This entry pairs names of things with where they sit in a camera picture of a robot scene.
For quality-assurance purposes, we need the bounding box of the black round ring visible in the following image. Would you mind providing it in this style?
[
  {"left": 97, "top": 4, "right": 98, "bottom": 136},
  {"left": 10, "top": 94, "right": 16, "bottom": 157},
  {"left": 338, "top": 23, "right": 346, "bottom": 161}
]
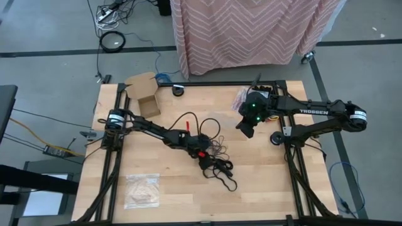
[{"left": 99, "top": 30, "right": 126, "bottom": 53}]

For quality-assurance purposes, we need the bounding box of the black round roll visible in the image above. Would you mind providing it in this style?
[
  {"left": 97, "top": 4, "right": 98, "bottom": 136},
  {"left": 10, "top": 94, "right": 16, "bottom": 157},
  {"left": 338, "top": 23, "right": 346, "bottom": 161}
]
[{"left": 270, "top": 131, "right": 285, "bottom": 146}]

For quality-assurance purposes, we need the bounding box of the clear plastic bag stack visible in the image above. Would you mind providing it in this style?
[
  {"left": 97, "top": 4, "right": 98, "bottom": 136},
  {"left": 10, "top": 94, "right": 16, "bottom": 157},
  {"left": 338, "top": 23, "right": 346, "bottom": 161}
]
[{"left": 124, "top": 173, "right": 161, "bottom": 210}]

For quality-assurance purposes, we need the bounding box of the yellow floor cable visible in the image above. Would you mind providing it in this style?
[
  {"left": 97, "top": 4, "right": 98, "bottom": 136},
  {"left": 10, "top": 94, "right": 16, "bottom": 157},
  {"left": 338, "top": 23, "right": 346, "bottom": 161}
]
[{"left": 8, "top": 117, "right": 86, "bottom": 157}]

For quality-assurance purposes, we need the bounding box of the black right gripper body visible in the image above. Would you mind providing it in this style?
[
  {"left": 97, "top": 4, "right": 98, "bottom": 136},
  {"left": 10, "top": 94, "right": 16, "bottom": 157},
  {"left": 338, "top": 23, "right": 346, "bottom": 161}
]
[{"left": 240, "top": 90, "right": 274, "bottom": 125}]

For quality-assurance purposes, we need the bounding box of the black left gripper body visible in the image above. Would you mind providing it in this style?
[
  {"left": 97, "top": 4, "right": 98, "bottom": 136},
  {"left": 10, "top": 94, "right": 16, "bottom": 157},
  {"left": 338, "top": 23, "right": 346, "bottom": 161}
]
[{"left": 187, "top": 133, "right": 214, "bottom": 158}]

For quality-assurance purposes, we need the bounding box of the small open cardboard box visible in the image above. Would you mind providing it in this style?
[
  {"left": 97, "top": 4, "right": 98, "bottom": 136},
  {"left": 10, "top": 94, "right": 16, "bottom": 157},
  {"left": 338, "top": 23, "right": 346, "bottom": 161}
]
[{"left": 124, "top": 71, "right": 161, "bottom": 119}]

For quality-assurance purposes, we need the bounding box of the white power strip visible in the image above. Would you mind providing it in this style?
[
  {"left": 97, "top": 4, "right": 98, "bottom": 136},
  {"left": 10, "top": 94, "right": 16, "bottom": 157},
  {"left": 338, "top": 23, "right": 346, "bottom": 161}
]
[{"left": 97, "top": 9, "right": 114, "bottom": 21}]

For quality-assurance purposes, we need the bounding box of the black furniture beam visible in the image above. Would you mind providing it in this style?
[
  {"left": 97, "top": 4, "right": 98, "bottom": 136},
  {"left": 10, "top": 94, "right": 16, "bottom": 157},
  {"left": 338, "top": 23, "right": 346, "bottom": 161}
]
[{"left": 0, "top": 164, "right": 80, "bottom": 196}]

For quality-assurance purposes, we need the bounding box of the blue coiled cable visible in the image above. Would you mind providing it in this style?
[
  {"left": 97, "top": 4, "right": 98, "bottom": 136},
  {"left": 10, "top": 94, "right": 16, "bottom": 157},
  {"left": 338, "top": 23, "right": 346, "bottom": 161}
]
[{"left": 155, "top": 72, "right": 173, "bottom": 84}]

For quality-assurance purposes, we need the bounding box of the wide black rubber band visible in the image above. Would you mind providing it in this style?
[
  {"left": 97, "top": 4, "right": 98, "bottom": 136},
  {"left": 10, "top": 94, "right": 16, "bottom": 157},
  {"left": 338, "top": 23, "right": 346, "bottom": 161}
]
[
  {"left": 216, "top": 169, "right": 239, "bottom": 193},
  {"left": 202, "top": 158, "right": 235, "bottom": 180}
]

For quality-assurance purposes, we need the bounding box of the pink chevron cloth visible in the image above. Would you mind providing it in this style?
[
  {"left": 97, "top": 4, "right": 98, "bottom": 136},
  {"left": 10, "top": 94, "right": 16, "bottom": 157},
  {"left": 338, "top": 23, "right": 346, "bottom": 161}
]
[{"left": 169, "top": 0, "right": 348, "bottom": 80}]

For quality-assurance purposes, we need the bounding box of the black flat panel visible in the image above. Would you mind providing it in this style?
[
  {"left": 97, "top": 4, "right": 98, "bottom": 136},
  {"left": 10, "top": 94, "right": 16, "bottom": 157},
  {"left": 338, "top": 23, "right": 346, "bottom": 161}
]
[{"left": 0, "top": 84, "right": 18, "bottom": 142}]

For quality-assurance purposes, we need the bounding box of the blue floor cable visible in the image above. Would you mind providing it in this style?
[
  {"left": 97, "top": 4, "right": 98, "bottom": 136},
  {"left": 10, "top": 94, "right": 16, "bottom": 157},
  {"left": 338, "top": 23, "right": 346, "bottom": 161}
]
[{"left": 329, "top": 161, "right": 367, "bottom": 217}]

